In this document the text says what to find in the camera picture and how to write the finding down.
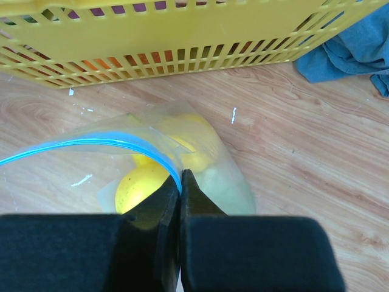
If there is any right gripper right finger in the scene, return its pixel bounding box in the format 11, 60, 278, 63
180, 170, 345, 291

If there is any yellow plastic basket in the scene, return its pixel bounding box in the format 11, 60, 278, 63
1, 0, 385, 89

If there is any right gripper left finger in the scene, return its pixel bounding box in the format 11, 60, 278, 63
1, 178, 179, 291

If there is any large yellow lemon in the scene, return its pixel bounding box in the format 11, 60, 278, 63
115, 163, 170, 214

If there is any clear zip top bag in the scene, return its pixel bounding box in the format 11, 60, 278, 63
1, 102, 238, 214

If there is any yellow bell pepper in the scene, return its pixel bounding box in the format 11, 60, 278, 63
140, 113, 218, 172

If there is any blue crumpled cloth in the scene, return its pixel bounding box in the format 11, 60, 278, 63
295, 4, 388, 97

